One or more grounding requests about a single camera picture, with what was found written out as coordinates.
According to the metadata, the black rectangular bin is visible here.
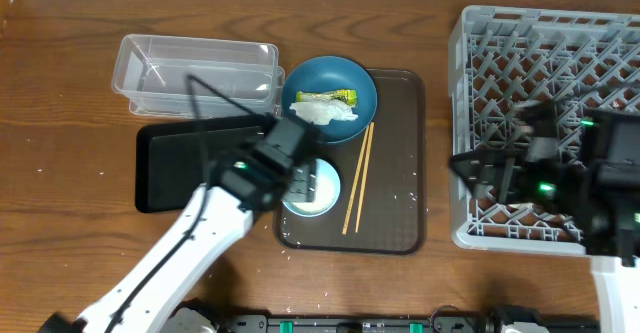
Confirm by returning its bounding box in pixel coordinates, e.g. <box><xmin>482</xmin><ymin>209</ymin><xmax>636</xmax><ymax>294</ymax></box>
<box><xmin>134</xmin><ymin>116</ymin><xmax>265</xmax><ymax>213</ymax></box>

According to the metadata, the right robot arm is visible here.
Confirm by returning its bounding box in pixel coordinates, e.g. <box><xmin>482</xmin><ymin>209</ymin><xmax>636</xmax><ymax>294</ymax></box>
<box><xmin>449</xmin><ymin>101</ymin><xmax>639</xmax><ymax>332</ymax></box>

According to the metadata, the green snack wrapper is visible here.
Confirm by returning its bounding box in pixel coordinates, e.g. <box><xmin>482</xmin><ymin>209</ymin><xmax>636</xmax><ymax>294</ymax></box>
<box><xmin>295</xmin><ymin>89</ymin><xmax>358</xmax><ymax>107</ymax></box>

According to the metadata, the light blue rice bowl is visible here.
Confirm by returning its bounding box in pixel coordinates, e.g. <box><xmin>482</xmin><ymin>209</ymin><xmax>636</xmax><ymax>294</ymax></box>
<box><xmin>282</xmin><ymin>158</ymin><xmax>341</xmax><ymax>218</ymax></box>

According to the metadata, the clear plastic bin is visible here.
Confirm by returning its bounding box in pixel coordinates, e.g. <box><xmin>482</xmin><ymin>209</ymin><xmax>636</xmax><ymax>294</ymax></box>
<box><xmin>111</xmin><ymin>34</ymin><xmax>285</xmax><ymax>119</ymax></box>

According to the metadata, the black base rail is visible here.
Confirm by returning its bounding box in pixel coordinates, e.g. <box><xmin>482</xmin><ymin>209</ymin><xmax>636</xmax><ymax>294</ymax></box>
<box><xmin>219</xmin><ymin>314</ymin><xmax>601</xmax><ymax>333</ymax></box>

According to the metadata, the dark blue plate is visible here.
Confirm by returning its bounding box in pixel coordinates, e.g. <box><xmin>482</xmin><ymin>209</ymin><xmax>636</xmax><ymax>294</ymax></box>
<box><xmin>281</xmin><ymin>56</ymin><xmax>378</xmax><ymax>144</ymax></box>

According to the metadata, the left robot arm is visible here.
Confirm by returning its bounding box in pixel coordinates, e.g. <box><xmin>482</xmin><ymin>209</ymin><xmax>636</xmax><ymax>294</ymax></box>
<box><xmin>40</xmin><ymin>117</ymin><xmax>324</xmax><ymax>332</ymax></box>

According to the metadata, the brown serving tray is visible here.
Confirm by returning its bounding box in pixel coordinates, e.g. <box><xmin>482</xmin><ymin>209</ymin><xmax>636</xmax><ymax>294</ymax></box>
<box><xmin>273</xmin><ymin>69</ymin><xmax>426</xmax><ymax>255</ymax></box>

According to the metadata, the right wooden chopstick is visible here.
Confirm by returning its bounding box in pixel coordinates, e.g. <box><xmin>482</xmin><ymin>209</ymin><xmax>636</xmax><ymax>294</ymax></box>
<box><xmin>355</xmin><ymin>122</ymin><xmax>375</xmax><ymax>233</ymax></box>

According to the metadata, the white napkin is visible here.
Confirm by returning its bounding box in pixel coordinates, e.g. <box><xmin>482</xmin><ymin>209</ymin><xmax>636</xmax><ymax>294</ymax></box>
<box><xmin>290</xmin><ymin>100</ymin><xmax>358</xmax><ymax>126</ymax></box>

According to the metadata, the grey dishwasher rack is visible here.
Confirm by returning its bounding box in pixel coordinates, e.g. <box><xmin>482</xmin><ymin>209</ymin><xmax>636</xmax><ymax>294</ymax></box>
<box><xmin>448</xmin><ymin>6</ymin><xmax>639</xmax><ymax>257</ymax></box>

